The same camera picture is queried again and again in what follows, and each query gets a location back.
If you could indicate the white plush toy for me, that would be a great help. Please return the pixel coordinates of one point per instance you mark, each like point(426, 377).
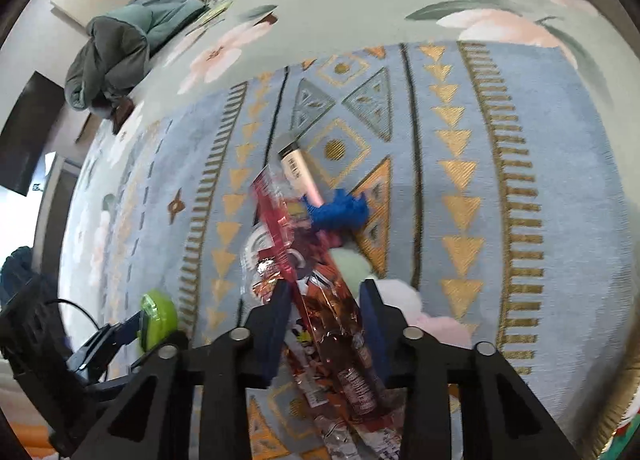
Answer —
point(400, 297)

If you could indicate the grey garment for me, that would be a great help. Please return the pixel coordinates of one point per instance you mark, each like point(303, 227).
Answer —
point(110, 55)

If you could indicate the blue geometric patterned mat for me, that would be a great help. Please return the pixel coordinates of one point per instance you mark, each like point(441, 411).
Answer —
point(550, 190)

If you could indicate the blue yarn bundle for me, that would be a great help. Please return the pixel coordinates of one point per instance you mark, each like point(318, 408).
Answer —
point(340, 212)

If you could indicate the red snack packet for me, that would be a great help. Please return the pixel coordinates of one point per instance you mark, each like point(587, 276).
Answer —
point(325, 310)

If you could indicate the dark blue knit cloth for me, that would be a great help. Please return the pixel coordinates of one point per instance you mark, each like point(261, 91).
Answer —
point(15, 265)

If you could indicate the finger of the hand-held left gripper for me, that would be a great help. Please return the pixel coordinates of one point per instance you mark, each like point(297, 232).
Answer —
point(107, 336)

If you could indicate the green digital timer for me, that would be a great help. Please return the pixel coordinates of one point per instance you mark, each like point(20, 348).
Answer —
point(160, 316)

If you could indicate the teal hooded jacket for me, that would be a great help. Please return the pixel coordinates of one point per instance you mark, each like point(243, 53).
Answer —
point(160, 10)

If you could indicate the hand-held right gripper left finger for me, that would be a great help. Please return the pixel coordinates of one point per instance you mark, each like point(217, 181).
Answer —
point(277, 322)

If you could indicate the black screen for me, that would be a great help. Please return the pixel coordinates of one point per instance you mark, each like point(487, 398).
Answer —
point(25, 135)

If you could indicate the pink cosmetic tube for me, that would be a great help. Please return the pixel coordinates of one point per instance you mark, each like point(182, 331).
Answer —
point(296, 165)

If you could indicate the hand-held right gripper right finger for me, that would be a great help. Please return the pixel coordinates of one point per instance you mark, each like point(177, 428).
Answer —
point(371, 322)

